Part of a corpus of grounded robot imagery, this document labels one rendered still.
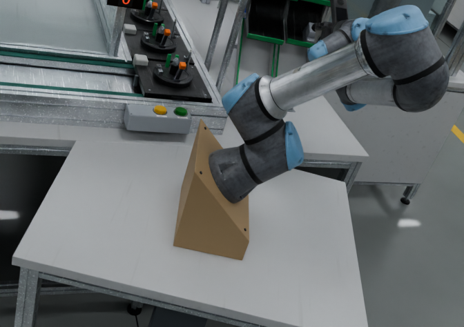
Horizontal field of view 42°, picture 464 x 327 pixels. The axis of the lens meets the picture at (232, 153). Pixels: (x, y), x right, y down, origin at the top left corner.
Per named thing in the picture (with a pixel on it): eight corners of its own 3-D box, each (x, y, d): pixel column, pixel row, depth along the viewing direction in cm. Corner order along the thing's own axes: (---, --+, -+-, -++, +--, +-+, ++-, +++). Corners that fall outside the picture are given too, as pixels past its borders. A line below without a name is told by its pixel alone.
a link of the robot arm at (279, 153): (264, 190, 155) (311, 167, 151) (237, 146, 152) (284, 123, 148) (268, 172, 166) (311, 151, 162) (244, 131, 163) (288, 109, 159)
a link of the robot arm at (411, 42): (237, 150, 155) (442, 70, 123) (208, 101, 151) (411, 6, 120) (255, 130, 164) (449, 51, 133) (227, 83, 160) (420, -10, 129)
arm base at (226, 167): (237, 214, 159) (270, 199, 156) (207, 174, 152) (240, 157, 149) (237, 180, 172) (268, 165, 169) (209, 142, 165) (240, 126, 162)
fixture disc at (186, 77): (195, 90, 210) (196, 85, 209) (156, 86, 205) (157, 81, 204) (186, 70, 221) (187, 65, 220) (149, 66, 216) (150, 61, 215)
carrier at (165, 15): (179, 39, 247) (186, 11, 241) (121, 32, 238) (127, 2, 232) (167, 14, 266) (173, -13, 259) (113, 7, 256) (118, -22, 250)
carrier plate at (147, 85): (210, 103, 210) (212, 98, 209) (143, 97, 200) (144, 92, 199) (194, 70, 228) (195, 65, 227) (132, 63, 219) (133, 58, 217)
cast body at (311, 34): (315, 47, 213) (323, 34, 207) (303, 45, 212) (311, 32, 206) (313, 30, 217) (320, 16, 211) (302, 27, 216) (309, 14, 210)
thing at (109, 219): (366, 351, 151) (371, 343, 149) (11, 264, 143) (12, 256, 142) (342, 188, 210) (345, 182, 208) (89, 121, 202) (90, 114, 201)
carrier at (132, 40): (193, 67, 229) (201, 38, 222) (131, 61, 220) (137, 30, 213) (179, 39, 247) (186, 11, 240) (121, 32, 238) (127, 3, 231)
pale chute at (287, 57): (303, 101, 222) (308, 98, 218) (270, 94, 219) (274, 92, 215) (308, 30, 228) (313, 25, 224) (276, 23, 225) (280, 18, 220)
